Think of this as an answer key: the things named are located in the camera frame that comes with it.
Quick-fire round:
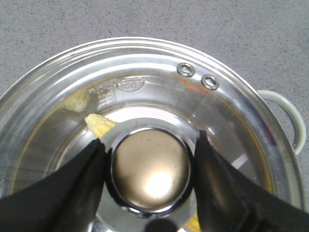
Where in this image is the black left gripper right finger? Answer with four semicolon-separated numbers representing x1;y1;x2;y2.
194;130;309;232

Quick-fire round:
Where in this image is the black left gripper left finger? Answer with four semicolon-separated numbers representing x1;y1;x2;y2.
0;139;106;232

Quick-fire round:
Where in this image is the yellow plastic corn cob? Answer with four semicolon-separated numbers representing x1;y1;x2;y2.
85;114;198;232

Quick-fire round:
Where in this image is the glass pot lid steel rim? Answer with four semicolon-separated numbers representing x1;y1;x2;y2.
0;37;294;232

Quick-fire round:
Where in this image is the pale green electric cooking pot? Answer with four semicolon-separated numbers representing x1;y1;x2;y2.
257;89;307;218

